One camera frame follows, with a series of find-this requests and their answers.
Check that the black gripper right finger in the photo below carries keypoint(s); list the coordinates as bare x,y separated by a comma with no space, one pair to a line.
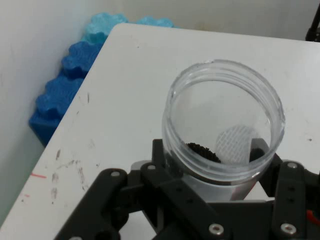
292,195

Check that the blue foam mats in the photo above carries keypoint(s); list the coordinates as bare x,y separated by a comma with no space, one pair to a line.
105,25

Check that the clear jar of black granules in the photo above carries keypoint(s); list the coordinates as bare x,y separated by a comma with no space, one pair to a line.
215,187

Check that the dark blue foam block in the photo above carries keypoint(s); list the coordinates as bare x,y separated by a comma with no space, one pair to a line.
80,57
55,100

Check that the black tripod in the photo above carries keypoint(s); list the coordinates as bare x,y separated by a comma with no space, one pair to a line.
312,30

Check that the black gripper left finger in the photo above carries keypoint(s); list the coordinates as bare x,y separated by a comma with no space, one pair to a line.
105,200

